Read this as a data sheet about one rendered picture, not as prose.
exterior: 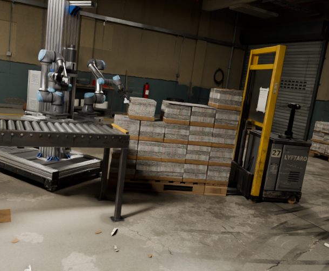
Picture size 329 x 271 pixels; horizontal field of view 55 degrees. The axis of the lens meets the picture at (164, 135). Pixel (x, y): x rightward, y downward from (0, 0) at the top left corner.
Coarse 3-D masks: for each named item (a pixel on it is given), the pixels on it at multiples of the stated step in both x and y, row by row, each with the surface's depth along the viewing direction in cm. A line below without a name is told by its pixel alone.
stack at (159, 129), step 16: (128, 128) 359; (144, 128) 363; (160, 128) 366; (176, 128) 368; (192, 128) 372; (208, 128) 375; (144, 144) 365; (160, 144) 368; (176, 144) 371; (112, 160) 364; (128, 160) 367; (144, 160) 370; (160, 176) 377; (176, 176) 380; (192, 176) 383; (176, 192) 383; (192, 192) 386
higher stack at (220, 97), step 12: (216, 96) 378; (228, 96) 372; (240, 96) 374; (216, 108) 383; (216, 120) 375; (228, 120) 377; (216, 132) 378; (228, 132) 380; (228, 144) 382; (216, 156) 383; (228, 156) 385; (216, 168) 385; (228, 168) 388; (216, 180) 389; (204, 192) 389; (216, 192) 392
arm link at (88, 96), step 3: (87, 93) 383; (90, 93) 384; (93, 93) 385; (84, 96) 383; (87, 96) 380; (90, 96) 380; (93, 96) 383; (84, 99) 383; (87, 99) 380; (90, 99) 381; (93, 99) 384; (96, 99) 387; (84, 102) 383; (87, 102) 381; (90, 102) 382; (93, 102) 386
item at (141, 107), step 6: (132, 102) 355; (138, 102) 357; (144, 102) 358; (150, 102) 359; (156, 102) 360; (132, 108) 357; (138, 108) 358; (144, 108) 360; (150, 108) 361; (132, 114) 359; (138, 114) 360; (144, 114) 361; (150, 114) 362
